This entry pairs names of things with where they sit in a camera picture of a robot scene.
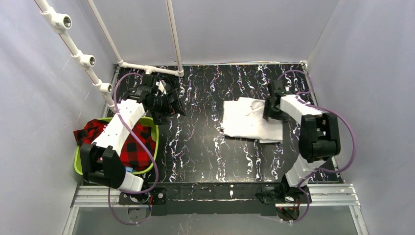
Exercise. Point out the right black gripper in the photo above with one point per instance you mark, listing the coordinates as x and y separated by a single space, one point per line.
268 108

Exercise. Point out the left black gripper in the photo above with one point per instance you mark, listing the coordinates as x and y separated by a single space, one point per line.
174 105

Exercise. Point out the white cloth sheet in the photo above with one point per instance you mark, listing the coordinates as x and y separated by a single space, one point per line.
243 118

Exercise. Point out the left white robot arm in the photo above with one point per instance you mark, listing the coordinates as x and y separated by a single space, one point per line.
101 159

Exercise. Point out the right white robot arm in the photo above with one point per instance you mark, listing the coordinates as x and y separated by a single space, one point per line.
318 141

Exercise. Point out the red black plaid cloth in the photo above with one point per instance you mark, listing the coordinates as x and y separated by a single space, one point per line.
139 149

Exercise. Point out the green plastic basket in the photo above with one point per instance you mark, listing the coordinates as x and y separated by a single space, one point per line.
77 162

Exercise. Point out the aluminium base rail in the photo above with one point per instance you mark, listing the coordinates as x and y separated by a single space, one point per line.
321 195

